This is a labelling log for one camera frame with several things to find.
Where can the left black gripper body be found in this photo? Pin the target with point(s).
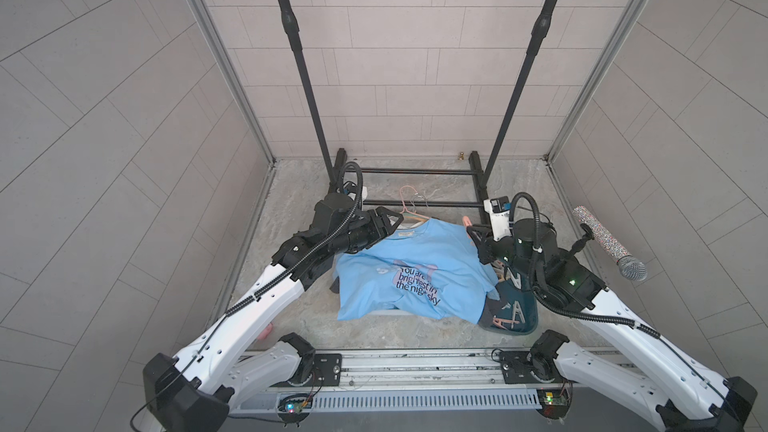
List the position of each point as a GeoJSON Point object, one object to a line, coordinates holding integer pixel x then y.
{"type": "Point", "coordinates": [359, 233]}

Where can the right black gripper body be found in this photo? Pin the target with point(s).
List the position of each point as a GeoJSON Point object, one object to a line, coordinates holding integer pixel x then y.
{"type": "Point", "coordinates": [506, 252]}

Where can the pink wire hanger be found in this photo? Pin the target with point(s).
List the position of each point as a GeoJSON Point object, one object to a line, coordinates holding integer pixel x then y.
{"type": "Point", "coordinates": [411, 217]}

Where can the light blue printed t-shirt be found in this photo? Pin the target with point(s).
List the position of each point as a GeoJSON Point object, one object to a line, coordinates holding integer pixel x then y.
{"type": "Point", "coordinates": [432, 271]}

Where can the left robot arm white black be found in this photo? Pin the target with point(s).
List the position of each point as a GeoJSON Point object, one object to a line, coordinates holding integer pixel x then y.
{"type": "Point", "coordinates": [173, 402]}

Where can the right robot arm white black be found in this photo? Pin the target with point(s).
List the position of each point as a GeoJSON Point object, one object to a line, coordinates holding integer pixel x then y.
{"type": "Point", "coordinates": [669, 389]}

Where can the teal plastic tray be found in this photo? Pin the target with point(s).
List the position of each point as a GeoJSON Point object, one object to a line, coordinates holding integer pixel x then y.
{"type": "Point", "coordinates": [522, 312]}

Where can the dark folded garment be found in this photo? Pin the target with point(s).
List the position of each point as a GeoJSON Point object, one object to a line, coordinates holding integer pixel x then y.
{"type": "Point", "coordinates": [493, 314]}

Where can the glitter microphone on stand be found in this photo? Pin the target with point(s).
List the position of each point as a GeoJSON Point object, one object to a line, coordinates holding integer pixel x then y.
{"type": "Point", "coordinates": [630, 267]}

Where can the pink clothespin on floor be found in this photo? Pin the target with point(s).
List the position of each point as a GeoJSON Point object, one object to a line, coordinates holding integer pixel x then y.
{"type": "Point", "coordinates": [265, 332]}

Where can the right circuit board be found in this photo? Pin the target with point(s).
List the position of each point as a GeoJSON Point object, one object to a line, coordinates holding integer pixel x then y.
{"type": "Point", "coordinates": [554, 404]}

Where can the circuit board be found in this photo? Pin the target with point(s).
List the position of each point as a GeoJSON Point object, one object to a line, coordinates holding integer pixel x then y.
{"type": "Point", "coordinates": [554, 404]}
{"type": "Point", "coordinates": [295, 408]}

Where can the left circuit board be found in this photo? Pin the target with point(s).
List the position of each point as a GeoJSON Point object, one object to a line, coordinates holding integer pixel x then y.
{"type": "Point", "coordinates": [295, 408]}

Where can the black clothes rack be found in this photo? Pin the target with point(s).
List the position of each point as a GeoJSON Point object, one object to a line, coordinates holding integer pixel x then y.
{"type": "Point", "coordinates": [480, 174]}

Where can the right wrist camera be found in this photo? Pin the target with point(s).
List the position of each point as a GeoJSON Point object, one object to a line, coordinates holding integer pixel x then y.
{"type": "Point", "coordinates": [498, 210]}

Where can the silver wire hanger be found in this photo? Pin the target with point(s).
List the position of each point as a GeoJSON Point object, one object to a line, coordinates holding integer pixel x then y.
{"type": "Point", "coordinates": [423, 198]}

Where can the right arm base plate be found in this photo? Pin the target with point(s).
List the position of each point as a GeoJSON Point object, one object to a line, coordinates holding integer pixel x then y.
{"type": "Point", "coordinates": [524, 366]}

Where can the aluminium mounting rail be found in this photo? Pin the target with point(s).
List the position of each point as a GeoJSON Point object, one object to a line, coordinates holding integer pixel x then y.
{"type": "Point", "coordinates": [362, 370]}

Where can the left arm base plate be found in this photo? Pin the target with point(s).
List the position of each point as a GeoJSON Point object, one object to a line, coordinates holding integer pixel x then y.
{"type": "Point", "coordinates": [325, 370]}

